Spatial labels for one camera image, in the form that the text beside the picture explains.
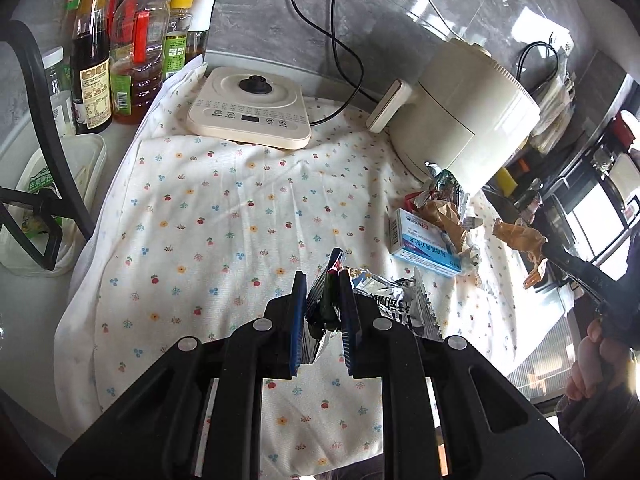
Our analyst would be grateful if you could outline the white plastic bags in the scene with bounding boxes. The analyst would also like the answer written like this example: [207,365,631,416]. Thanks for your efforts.
[530,50,581,151]

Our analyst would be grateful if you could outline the cream air fryer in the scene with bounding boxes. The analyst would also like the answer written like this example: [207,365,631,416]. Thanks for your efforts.
[367,37,543,196]

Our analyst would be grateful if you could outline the green label bottle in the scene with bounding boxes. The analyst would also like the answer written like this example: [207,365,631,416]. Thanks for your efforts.
[62,0,91,51]

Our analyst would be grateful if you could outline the silver snack wrapper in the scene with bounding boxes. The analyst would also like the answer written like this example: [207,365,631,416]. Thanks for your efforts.
[299,247,443,366]

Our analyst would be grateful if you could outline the black metal stove grate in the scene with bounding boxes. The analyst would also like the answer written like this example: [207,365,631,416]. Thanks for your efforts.
[0,20,96,271]

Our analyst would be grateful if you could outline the yellow cap bottle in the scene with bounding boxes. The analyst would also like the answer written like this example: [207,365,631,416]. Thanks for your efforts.
[162,0,197,81]

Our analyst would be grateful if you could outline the glass jar white lid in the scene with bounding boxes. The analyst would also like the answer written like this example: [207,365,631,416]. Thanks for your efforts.
[42,47,76,136]

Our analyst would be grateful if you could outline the brown paper wrapper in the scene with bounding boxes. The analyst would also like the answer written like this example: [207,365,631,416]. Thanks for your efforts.
[412,199,476,256]
[492,220,551,288]

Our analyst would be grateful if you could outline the dark soy sauce bottle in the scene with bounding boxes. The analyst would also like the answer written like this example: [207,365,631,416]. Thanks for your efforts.
[70,0,115,135]

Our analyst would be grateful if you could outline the blue white medicine box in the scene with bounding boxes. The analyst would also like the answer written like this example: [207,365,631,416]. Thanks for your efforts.
[390,207,463,278]

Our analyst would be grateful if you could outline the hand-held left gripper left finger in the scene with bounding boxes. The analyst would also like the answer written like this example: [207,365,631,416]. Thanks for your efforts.
[57,271,307,480]

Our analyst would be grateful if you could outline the cream induction cooker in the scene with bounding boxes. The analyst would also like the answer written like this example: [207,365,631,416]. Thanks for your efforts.
[186,66,313,150]

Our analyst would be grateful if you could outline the white wall outlet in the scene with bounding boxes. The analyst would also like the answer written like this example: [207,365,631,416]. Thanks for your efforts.
[550,27,576,53]

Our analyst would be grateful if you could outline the floral tablecloth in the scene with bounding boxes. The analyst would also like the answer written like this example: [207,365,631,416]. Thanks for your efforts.
[52,55,576,480]

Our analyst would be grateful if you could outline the white plastic container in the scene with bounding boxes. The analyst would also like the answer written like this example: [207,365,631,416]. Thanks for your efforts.
[0,132,108,277]

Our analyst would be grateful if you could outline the white cap bottle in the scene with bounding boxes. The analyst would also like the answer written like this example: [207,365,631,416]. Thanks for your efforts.
[185,0,226,68]

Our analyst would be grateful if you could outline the yellow sponge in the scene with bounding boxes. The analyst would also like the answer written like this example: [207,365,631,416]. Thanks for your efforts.
[495,167,518,196]

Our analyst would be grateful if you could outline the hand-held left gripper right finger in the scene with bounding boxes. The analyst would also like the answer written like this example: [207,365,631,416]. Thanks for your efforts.
[336,270,586,480]

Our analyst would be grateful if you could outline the black power cable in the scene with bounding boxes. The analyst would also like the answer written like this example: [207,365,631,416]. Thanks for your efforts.
[288,0,366,128]
[515,40,561,91]

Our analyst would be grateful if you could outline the person's right hand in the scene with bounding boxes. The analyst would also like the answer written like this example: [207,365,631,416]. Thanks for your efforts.
[570,319,640,402]

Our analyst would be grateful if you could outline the person's right forearm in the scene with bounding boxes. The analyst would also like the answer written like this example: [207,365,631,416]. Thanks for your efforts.
[555,390,618,480]

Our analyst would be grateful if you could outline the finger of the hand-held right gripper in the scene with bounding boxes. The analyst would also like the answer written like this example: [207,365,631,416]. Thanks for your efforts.
[542,240,613,306]

